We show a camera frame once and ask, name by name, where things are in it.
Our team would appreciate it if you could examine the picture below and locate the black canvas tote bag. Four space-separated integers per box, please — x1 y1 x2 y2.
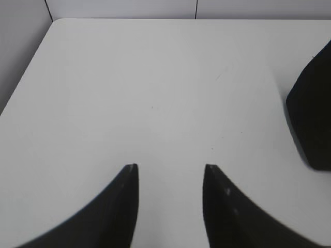
286 42 330 171

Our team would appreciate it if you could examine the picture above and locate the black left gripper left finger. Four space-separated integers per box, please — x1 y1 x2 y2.
22 164 139 247

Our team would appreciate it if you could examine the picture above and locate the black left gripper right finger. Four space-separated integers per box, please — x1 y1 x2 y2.
202 164 318 247

